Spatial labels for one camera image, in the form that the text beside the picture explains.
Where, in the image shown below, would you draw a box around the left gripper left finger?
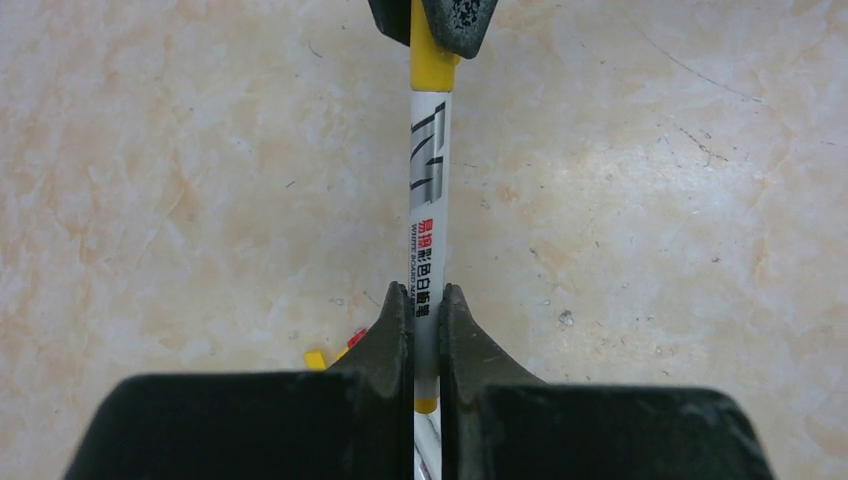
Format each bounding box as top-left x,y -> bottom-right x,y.
65,283 -> 414,479

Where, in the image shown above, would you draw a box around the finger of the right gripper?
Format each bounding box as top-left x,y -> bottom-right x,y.
422,0 -> 498,60
368,0 -> 412,47

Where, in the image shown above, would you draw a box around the yellow cap white marker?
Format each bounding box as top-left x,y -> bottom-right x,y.
408,1 -> 457,479

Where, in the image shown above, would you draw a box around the red cap white marker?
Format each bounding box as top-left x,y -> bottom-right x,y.
346,328 -> 368,349

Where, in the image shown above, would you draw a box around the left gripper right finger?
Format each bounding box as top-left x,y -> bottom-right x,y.
439,284 -> 773,479

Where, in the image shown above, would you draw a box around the orange cap white marker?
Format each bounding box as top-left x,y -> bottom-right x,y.
303,347 -> 349,371

